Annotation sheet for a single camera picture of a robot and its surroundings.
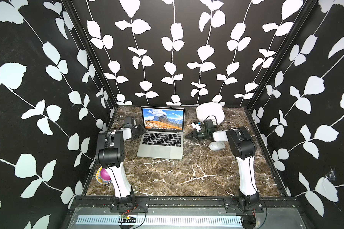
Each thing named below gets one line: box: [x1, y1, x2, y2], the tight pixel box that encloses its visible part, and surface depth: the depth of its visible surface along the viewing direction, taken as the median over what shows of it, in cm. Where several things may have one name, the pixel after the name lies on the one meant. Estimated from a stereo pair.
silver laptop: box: [136, 106, 186, 160], surface depth 100 cm
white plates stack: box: [195, 102, 226, 125], surface depth 98 cm
